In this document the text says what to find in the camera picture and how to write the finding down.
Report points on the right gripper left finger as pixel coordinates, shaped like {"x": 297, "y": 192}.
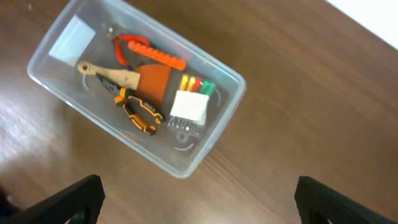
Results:
{"x": 81, "y": 202}

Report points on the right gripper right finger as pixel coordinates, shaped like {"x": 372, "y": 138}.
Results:
{"x": 317, "y": 203}

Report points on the orange black long-nose pliers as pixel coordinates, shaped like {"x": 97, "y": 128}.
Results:
{"x": 132, "y": 105}

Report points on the clear plastic container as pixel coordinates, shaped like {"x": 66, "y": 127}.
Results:
{"x": 83, "y": 31}

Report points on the orange scraper wooden handle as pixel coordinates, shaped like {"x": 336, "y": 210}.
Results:
{"x": 149, "y": 81}

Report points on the clear box coloured pegs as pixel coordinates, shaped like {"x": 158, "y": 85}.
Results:
{"x": 189, "y": 110}

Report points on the small red-handled cutters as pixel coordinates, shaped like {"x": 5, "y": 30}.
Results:
{"x": 116, "y": 39}

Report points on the orange perforated strip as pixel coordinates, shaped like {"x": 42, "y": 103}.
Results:
{"x": 159, "y": 56}

